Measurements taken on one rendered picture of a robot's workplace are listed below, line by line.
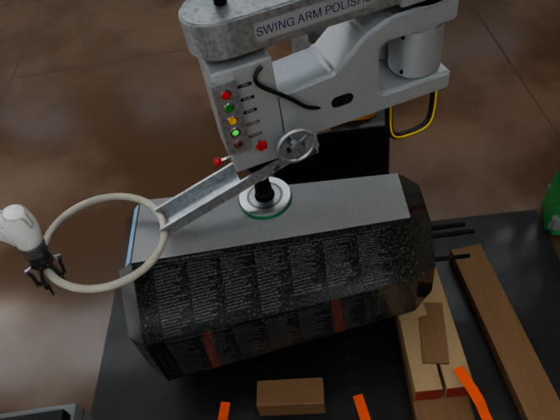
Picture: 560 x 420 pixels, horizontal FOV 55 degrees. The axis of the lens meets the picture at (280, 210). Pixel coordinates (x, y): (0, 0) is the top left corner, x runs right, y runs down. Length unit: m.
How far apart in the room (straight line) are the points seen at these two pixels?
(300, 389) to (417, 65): 1.46
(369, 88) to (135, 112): 2.69
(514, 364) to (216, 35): 1.90
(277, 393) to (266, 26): 1.59
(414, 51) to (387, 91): 0.16
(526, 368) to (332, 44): 1.64
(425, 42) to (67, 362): 2.31
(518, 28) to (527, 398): 3.02
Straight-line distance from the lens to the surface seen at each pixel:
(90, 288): 2.03
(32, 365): 3.20
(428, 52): 2.01
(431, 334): 2.55
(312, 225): 2.11
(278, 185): 2.24
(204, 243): 2.15
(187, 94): 4.35
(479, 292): 2.84
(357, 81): 1.91
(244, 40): 1.65
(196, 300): 2.17
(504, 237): 3.17
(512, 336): 2.75
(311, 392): 2.52
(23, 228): 1.94
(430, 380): 2.47
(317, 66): 1.89
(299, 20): 1.68
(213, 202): 2.07
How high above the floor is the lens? 2.46
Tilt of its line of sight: 48 degrees down
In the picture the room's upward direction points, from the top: 12 degrees counter-clockwise
